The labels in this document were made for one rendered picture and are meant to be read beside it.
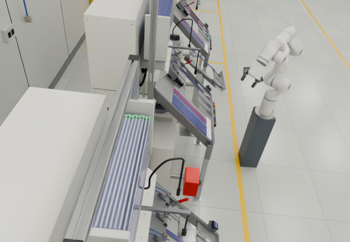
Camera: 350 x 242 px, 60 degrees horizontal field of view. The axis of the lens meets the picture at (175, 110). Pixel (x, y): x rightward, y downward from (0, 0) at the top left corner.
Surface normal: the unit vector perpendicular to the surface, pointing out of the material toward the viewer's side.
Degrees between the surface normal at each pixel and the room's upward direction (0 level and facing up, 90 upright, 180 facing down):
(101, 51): 90
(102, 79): 90
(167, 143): 0
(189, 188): 90
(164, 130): 0
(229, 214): 0
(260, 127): 90
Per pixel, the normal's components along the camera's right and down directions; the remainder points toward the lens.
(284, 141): 0.09, -0.76
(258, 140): -0.01, 0.65
